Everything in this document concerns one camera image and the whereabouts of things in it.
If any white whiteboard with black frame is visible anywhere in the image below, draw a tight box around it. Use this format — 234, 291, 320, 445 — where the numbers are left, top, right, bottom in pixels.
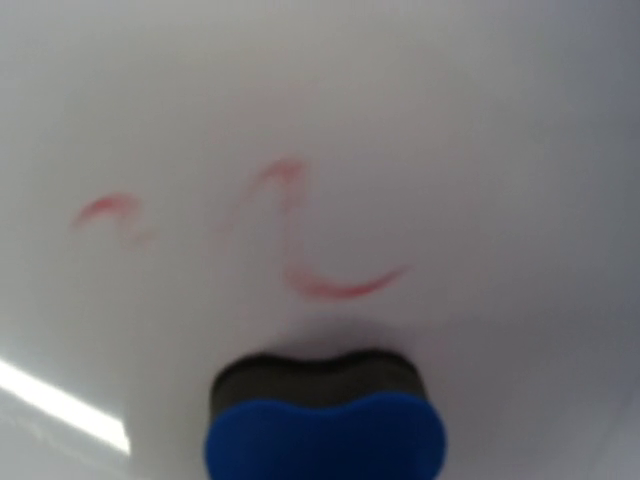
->
1, 1, 639, 479

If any blue whiteboard eraser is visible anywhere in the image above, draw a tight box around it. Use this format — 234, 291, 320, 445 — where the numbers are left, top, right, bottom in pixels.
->
204, 349, 447, 480

